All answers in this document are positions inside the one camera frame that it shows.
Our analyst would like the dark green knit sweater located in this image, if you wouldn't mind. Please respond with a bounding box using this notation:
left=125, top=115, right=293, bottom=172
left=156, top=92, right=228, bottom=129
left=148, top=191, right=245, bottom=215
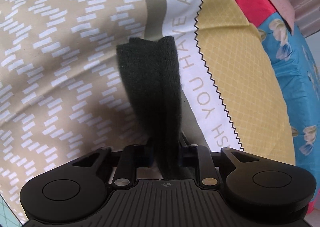
left=116, top=36, right=185, bottom=180

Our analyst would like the beige patterned bed quilt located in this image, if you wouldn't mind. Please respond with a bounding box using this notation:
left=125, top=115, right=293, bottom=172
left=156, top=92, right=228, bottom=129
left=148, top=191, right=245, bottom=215
left=0, top=0, right=297, bottom=224

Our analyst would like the blue floral pillow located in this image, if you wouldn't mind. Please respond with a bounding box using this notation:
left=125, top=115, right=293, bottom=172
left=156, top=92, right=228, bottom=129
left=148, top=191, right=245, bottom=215
left=257, top=10, right=320, bottom=179

